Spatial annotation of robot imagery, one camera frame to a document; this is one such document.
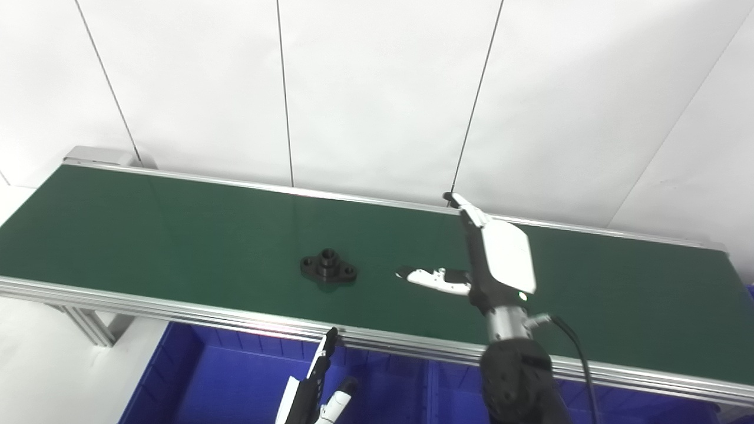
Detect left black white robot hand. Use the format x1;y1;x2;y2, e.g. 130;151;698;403
275;327;359;424

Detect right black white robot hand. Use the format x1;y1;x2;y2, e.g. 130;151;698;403
396;192;537;316

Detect black flanged metal part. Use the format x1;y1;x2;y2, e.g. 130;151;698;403
300;249;358;284

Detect aluminium conveyor support leg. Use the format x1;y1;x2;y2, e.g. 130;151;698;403
47;303;137;348

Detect grey conveyor end housing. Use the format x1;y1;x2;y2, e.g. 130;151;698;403
63;146;157;170

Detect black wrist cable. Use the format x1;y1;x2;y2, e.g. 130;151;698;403
526;314;603;424

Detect green conveyor belt aluminium frame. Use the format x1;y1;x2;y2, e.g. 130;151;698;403
0;162;754;408

